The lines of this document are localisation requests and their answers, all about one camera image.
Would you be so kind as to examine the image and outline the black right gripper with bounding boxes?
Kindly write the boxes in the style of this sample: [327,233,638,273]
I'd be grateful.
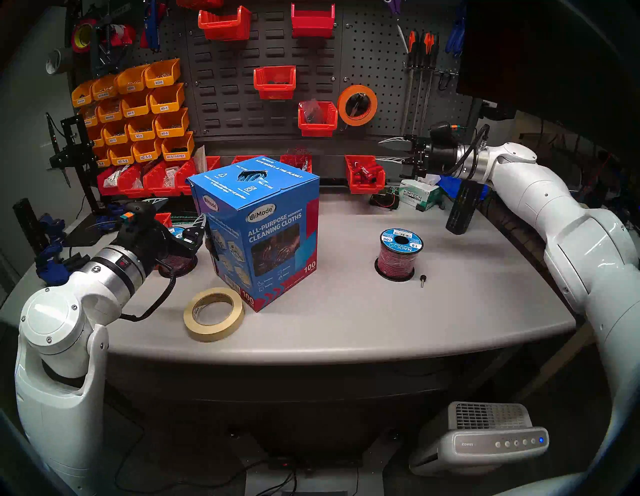
[375,134,463,176]

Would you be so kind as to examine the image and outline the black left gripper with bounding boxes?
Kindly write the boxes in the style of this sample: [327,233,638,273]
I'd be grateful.
[121,197,208,272]

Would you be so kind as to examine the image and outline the blue shop towel box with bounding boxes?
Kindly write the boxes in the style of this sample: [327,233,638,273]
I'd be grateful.
[187,156,321,313]

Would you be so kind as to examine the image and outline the red bin with red tools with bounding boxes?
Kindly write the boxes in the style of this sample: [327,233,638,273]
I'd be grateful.
[345,155,387,195]

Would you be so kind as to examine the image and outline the Kimtech tissue box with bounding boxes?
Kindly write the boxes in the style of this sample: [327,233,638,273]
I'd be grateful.
[397,172,445,212]

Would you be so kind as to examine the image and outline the yellow bin labelled M4 hex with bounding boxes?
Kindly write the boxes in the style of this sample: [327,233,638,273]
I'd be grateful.
[161,131,196,162]

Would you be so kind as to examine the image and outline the orange tape roll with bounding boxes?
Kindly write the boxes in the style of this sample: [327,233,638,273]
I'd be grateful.
[337,84,379,127]

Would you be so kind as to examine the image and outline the yellow bin labelled M2.5-5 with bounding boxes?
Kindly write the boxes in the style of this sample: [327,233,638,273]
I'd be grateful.
[132,139,163,163]

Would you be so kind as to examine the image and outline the red bin with plastic bag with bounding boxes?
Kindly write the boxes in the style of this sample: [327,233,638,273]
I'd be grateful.
[298,100,339,138]

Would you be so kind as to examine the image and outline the black cylindrical bottle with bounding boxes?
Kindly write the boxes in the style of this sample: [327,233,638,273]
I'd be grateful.
[446,179,483,236]

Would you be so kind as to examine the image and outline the dark grey pegboard panel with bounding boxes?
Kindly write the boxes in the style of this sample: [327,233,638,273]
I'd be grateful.
[70,0,483,146]

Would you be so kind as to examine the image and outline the yellow bin labelled M3-6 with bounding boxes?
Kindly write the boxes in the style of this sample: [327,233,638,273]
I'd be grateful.
[154,107,191,139]

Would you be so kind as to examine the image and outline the yellow bin labelled M3-4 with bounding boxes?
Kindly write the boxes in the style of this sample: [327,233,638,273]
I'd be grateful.
[149,82,186,114]

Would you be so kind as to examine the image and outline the beige masking tape roll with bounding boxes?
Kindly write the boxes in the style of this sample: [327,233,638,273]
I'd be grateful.
[182,287,246,343]

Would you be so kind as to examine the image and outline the black metal stand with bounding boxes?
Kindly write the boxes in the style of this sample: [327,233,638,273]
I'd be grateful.
[46,112,103,215]

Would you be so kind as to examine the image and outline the blue clamp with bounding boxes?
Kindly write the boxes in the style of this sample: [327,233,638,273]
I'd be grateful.
[34,212,71,287]

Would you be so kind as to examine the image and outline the yellow bin labelled M3X6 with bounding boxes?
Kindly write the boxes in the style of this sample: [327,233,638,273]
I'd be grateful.
[144,58,182,89]

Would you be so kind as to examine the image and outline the dark red plastic bin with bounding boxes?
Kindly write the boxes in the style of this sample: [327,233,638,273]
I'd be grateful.
[291,1,336,39]

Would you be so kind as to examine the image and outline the blue hand tool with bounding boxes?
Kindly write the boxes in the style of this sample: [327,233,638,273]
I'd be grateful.
[145,0,161,53]

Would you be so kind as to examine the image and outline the red hand tool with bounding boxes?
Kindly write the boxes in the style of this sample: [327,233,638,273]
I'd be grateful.
[107,24,137,48]

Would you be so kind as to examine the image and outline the red yellow tape roll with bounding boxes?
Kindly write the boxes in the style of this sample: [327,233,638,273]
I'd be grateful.
[70,19,98,55]

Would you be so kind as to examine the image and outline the white air purifier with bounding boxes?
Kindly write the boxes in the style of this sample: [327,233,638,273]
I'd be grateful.
[409,401,550,476]

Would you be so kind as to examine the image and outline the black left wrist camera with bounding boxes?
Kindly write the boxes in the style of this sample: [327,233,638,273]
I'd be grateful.
[119,200,157,236]

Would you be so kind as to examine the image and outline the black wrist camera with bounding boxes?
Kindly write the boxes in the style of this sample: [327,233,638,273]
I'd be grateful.
[119,200,157,236]
[428,121,457,147]

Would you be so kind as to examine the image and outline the red wire spool labelled 20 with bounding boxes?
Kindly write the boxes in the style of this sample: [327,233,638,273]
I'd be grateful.
[157,226,198,279]

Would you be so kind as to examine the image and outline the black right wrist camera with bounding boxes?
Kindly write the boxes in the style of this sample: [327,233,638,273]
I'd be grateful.
[428,121,457,147]

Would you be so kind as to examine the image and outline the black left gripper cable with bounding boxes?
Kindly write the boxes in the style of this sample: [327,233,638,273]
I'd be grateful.
[121,257,177,322]

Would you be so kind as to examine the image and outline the red wire spool labelled 18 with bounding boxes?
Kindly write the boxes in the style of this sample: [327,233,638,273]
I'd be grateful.
[375,227,425,282]

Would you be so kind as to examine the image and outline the blue handled pliers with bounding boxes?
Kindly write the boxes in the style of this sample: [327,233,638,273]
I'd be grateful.
[445,2,467,58]

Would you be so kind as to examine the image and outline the purple handled scissors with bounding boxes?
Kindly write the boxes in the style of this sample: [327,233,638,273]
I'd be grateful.
[385,0,410,53]

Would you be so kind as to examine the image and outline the black upright post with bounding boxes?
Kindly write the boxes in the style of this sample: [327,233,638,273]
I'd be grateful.
[12,198,45,257]

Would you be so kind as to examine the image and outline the grey duct tape roll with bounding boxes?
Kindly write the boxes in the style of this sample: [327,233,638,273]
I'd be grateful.
[45,47,73,76]

